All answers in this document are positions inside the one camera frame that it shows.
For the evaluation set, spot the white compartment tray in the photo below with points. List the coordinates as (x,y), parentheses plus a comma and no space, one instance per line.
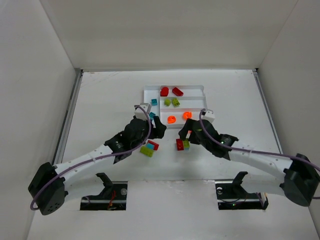
(193,100)

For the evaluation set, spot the red long lego brick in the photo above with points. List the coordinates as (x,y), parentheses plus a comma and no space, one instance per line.
(177,92)

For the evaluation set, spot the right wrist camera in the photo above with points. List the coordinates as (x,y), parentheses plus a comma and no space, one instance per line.
(208,115)

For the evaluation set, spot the red lego brick cluster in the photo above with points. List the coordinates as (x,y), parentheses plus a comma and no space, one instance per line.
(179,145)

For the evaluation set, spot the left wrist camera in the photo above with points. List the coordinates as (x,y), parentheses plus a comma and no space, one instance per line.
(142,111)

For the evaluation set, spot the orange round disc piece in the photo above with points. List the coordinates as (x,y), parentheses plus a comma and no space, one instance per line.
(187,115)

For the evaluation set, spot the lime lego plate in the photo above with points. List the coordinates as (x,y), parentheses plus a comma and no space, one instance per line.
(175,102)

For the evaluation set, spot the red rounded lego brick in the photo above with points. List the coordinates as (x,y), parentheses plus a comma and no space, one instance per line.
(164,91)

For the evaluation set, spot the teal rounded lego brick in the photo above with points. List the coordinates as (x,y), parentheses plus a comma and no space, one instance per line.
(150,146)

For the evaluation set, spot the lime small lego brick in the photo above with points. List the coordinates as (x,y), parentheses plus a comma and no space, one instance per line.
(167,102)

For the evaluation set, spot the lime lego brick cluster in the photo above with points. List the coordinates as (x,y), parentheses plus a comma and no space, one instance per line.
(186,144)
(147,151)

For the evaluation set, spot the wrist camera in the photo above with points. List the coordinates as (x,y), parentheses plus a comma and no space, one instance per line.
(142,111)
(208,115)

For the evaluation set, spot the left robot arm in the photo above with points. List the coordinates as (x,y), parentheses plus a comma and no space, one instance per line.
(52,185)

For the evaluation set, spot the teal lego in tray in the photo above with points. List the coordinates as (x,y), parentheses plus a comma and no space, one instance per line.
(154,102)

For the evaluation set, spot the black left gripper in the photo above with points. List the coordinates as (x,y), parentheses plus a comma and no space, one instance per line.
(151,128)

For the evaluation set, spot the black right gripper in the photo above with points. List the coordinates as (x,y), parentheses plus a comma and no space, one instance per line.
(191,131)

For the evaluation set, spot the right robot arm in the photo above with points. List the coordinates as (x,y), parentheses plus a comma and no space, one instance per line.
(293,177)

